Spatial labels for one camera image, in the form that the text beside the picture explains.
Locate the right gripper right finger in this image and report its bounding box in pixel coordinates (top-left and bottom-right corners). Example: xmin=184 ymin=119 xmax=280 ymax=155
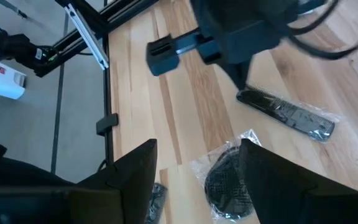
xmin=239 ymin=139 xmax=358 ymax=224

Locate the black left wrist camera cable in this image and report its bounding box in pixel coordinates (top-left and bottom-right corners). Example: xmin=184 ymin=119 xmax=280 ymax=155
xmin=286 ymin=0 xmax=358 ymax=60

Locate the black aluminium table frame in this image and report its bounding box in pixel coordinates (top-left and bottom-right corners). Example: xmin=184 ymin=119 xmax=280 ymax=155
xmin=34 ymin=0 xmax=161 ymax=175

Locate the black table edge clamp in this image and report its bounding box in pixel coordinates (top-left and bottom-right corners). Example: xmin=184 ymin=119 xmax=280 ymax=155
xmin=95 ymin=112 xmax=120 ymax=137

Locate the silver aluminium bar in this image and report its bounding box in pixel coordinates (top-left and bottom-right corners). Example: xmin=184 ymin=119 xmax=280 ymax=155
xmin=63 ymin=2 xmax=111 ymax=72

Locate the bagged black comb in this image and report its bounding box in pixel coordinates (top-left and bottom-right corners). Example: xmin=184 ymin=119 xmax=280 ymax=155
xmin=236 ymin=86 xmax=341 ymax=143
xmin=144 ymin=182 xmax=169 ymax=224

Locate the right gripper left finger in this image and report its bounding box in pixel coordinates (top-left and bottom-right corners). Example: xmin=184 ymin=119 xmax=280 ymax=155
xmin=70 ymin=139 xmax=158 ymax=224

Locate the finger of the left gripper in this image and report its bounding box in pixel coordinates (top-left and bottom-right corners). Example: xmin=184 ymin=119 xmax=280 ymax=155
xmin=224 ymin=58 xmax=251 ymax=91
xmin=146 ymin=34 xmax=180 ymax=77

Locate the bagged black round hairbrush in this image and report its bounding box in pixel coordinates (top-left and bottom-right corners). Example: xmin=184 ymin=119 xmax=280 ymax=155
xmin=190 ymin=128 xmax=262 ymax=222

